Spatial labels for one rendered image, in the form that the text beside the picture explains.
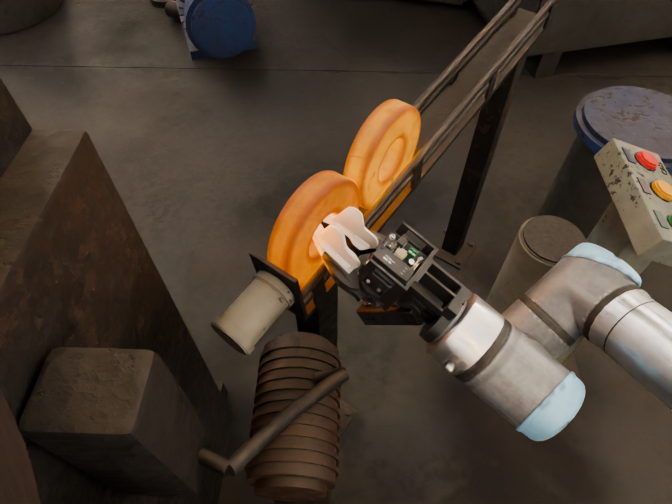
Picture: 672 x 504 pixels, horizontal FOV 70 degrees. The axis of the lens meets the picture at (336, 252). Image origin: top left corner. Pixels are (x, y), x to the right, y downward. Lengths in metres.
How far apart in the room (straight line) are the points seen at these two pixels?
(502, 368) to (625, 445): 0.87
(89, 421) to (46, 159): 0.25
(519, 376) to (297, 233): 0.29
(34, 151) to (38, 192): 0.06
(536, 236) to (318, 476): 0.55
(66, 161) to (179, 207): 1.18
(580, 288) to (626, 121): 0.82
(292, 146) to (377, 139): 1.23
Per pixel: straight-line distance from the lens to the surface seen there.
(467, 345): 0.55
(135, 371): 0.45
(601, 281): 0.68
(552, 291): 0.69
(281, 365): 0.72
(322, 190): 0.56
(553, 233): 0.95
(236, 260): 1.50
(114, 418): 0.44
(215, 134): 1.95
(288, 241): 0.55
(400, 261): 0.54
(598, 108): 1.45
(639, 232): 0.91
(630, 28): 2.48
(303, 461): 0.67
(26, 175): 0.54
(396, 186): 0.70
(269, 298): 0.58
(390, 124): 0.64
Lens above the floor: 1.18
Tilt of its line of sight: 53 degrees down
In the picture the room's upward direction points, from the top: straight up
